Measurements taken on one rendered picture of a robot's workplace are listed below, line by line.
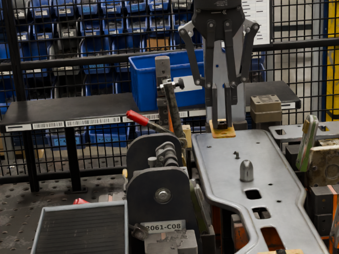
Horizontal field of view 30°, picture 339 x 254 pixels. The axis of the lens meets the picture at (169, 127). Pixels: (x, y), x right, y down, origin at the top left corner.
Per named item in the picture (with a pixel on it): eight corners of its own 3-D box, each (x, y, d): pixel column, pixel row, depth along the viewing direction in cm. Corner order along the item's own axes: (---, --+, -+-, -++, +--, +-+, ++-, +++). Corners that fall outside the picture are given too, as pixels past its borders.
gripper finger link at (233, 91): (228, 73, 104) (246, 72, 104) (229, 102, 106) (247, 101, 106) (229, 75, 103) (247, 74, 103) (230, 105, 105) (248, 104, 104)
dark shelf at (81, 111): (301, 109, 190) (301, 100, 189) (-1, 134, 186) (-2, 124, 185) (284, 88, 211) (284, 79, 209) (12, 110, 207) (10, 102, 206)
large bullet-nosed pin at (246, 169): (255, 187, 146) (254, 161, 144) (241, 188, 146) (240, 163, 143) (252, 182, 149) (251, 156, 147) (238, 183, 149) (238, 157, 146)
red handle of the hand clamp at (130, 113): (186, 140, 154) (128, 111, 150) (181, 147, 154) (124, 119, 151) (184, 134, 158) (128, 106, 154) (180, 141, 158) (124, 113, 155)
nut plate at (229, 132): (236, 137, 103) (236, 130, 102) (213, 138, 103) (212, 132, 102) (230, 120, 111) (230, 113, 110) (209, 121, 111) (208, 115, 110)
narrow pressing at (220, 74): (245, 121, 183) (243, 3, 172) (206, 124, 183) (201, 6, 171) (245, 120, 184) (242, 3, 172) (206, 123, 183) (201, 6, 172)
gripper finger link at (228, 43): (219, 16, 102) (228, 15, 102) (228, 82, 106) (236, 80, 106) (221, 21, 98) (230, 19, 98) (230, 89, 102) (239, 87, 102)
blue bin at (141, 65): (237, 100, 193) (236, 58, 188) (138, 112, 188) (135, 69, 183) (223, 85, 208) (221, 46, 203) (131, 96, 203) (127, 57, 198)
